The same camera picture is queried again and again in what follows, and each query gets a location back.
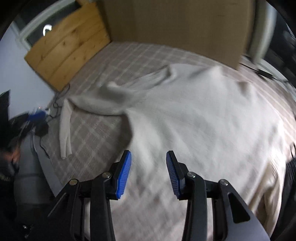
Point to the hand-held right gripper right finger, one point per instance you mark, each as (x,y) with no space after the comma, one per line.
(173,176)

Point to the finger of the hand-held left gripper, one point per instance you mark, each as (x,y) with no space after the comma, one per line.
(37,115)

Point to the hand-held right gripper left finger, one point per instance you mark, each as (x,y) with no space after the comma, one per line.
(123,176)

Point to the white knit sweater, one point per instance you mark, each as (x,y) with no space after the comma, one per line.
(196,120)

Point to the person's left hand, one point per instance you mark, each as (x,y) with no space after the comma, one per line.
(13,156)

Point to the black power adapter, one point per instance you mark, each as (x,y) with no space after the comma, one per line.
(42,129)

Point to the person's grey pants leg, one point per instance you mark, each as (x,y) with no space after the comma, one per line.
(30,166)

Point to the wooden headboard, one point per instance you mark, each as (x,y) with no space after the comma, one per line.
(67,46)

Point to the large tan board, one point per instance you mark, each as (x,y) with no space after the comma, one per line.
(173,23)

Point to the window with white frame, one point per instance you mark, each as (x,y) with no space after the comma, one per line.
(37,37)

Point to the white door frame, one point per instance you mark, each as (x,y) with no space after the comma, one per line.
(263,34)

